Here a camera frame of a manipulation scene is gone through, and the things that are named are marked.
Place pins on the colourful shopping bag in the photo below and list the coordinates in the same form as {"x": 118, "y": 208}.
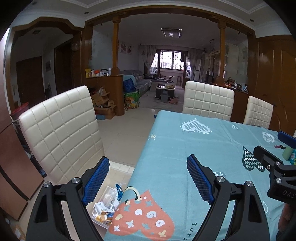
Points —
{"x": 131, "y": 100}

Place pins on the wooden partition counter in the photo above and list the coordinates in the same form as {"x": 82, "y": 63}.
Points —
{"x": 115, "y": 92}

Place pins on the barred window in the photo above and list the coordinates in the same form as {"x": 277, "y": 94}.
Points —
{"x": 172, "y": 59}

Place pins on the red basket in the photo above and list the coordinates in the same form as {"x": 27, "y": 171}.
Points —
{"x": 19, "y": 110}

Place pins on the cream quilted dining chair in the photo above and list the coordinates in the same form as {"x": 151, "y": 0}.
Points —
{"x": 257, "y": 112}
{"x": 208, "y": 99}
{"x": 60, "y": 134}

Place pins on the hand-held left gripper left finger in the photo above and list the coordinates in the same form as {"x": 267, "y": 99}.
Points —
{"x": 96, "y": 182}

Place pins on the dark wooden door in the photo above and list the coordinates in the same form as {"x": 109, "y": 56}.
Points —
{"x": 30, "y": 81}

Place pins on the row of bottles and boxes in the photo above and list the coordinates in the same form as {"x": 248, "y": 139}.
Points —
{"x": 97, "y": 73}

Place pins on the small wooden stool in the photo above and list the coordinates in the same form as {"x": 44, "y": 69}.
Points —
{"x": 179, "y": 80}

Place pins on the green thermos bottle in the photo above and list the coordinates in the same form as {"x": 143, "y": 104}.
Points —
{"x": 288, "y": 153}

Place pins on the brown wooden double door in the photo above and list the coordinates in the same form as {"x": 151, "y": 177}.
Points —
{"x": 275, "y": 88}

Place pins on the wall pictures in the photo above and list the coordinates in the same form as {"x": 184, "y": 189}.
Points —
{"x": 126, "y": 48}

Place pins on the blue bag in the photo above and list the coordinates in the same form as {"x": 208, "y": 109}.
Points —
{"x": 128, "y": 85}

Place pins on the pile of cardboard boxes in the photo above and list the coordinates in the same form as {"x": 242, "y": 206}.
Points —
{"x": 104, "y": 104}

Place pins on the light blue printed tablecloth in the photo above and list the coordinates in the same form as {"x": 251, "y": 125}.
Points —
{"x": 175, "y": 148}

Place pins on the white standing air conditioner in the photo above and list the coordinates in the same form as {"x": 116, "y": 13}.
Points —
{"x": 197, "y": 70}

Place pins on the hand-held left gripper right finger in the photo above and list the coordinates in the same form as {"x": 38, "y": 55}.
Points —
{"x": 200, "y": 180}

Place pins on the dark coffee table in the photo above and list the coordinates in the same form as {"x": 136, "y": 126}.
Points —
{"x": 165, "y": 89}

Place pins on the brown wooden cabinet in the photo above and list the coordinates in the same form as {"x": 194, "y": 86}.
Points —
{"x": 13, "y": 166}

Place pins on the rectangular ceiling lamp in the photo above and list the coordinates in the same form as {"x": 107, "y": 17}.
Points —
{"x": 171, "y": 32}

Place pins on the person's right hand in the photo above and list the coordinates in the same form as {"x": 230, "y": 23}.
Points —
{"x": 288, "y": 217}

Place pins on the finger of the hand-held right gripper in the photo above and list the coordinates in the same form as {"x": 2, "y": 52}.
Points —
{"x": 288, "y": 140}
{"x": 266, "y": 158}

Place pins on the small dark key bundle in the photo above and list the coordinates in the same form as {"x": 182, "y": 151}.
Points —
{"x": 279, "y": 146}

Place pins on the white plastic bin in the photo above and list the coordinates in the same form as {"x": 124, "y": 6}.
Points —
{"x": 101, "y": 197}

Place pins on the colourful beaded box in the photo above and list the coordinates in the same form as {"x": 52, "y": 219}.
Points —
{"x": 293, "y": 157}

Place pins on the grey sofa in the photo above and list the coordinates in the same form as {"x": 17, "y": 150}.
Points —
{"x": 143, "y": 82}

